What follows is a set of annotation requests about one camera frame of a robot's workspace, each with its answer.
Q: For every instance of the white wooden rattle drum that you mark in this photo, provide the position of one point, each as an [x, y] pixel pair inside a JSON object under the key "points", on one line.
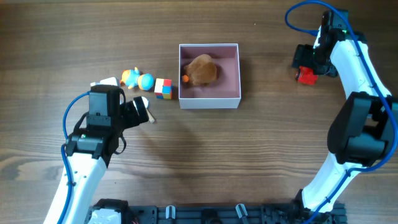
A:
{"points": [[146, 103]]}

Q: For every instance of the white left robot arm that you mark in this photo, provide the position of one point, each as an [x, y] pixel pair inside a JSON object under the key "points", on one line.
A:
{"points": [[81, 175]]}

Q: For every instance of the blue orange penguin toy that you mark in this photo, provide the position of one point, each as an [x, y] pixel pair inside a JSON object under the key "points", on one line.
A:
{"points": [[134, 78]]}

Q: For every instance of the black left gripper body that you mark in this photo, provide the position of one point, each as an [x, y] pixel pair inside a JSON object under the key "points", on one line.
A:
{"points": [[127, 116]]}

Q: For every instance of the brown plush toy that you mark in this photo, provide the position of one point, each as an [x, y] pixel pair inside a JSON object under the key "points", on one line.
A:
{"points": [[201, 71]]}

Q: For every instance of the white box pink interior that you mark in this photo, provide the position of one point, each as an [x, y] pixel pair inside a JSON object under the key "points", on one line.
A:
{"points": [[225, 92]]}

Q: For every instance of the red toy fire truck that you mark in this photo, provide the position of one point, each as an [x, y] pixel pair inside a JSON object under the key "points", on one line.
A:
{"points": [[306, 76]]}

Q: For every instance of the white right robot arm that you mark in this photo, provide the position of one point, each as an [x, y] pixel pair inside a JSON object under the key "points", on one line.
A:
{"points": [[362, 132]]}

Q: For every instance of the colourful puzzle cube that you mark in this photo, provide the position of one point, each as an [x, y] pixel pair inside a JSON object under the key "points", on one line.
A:
{"points": [[163, 88]]}

